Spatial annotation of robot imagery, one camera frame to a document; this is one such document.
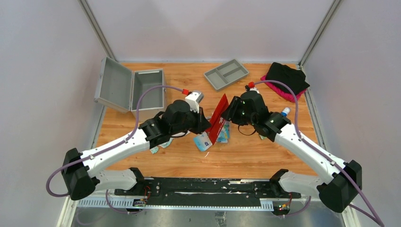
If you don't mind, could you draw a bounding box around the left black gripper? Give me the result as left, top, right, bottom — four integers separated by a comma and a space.
171, 105, 212, 135

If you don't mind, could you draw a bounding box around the red first aid pouch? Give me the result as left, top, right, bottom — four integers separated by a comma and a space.
205, 94, 229, 145

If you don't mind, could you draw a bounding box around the teal white bandage packet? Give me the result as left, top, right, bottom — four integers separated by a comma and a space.
159, 138, 173, 148

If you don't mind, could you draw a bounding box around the small teal bandage packet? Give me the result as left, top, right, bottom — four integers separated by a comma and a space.
150, 146, 159, 154

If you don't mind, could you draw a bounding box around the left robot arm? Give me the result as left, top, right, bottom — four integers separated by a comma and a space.
61, 100, 211, 201

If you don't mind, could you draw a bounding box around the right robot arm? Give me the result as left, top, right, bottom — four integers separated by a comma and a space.
221, 90, 362, 213

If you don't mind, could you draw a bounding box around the bandage strip box pack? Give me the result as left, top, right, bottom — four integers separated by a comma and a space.
209, 110, 227, 126

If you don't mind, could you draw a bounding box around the blue cotton pouch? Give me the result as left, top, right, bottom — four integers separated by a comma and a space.
193, 132, 213, 152

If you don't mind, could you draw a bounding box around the teal blue sachet pack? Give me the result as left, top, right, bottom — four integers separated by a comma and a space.
216, 122, 230, 143

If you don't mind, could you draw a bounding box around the grey divider tray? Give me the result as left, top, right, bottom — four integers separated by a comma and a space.
204, 59, 249, 91

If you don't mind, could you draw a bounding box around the pink folded cloth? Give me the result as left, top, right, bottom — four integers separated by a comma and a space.
265, 79, 310, 103

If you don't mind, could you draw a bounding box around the blue white small bottle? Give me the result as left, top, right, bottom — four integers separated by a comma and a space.
280, 107, 291, 117

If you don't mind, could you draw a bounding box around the black folded cloth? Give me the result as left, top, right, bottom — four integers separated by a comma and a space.
265, 62, 310, 95

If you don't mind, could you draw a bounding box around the grey metal case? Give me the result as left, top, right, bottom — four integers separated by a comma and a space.
94, 57, 167, 122

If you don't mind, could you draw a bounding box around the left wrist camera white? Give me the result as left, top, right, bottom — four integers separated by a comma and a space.
185, 91, 204, 114

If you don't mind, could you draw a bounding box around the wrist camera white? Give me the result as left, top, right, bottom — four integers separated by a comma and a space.
185, 91, 204, 114
249, 87, 260, 94

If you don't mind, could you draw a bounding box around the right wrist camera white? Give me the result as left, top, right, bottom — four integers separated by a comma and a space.
249, 87, 260, 94

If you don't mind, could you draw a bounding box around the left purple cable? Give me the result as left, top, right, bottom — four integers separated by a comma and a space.
46, 85, 190, 198

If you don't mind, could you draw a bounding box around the purple cable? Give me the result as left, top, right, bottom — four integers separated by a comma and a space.
247, 80, 385, 227
46, 85, 190, 198

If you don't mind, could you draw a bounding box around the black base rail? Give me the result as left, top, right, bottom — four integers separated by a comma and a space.
113, 177, 301, 208

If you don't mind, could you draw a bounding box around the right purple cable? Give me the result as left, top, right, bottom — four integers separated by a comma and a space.
247, 80, 385, 227

